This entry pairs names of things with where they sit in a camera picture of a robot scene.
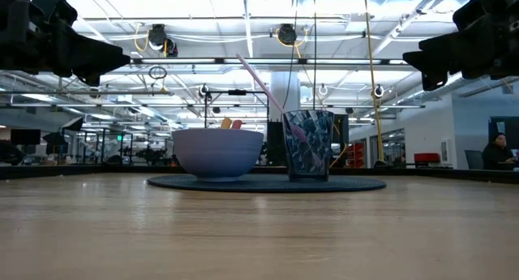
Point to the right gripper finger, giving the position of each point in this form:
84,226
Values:
450,52
433,82

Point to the dark faceted glass cup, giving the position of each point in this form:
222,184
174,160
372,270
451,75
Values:
316,130

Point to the lavender bowl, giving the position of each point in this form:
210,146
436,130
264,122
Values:
217,154

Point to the pink drinking straw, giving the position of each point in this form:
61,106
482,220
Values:
259,82

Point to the red box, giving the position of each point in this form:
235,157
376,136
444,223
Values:
426,157

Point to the person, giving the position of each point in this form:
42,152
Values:
496,154

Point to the red storage bins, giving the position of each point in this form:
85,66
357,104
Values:
357,154

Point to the round dark woven placemat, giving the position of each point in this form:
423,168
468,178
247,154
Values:
348,184

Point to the white building column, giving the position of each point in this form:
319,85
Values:
286,89

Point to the black aluminium table frame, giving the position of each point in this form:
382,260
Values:
446,174

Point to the black background rig frame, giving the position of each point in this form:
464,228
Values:
237,92

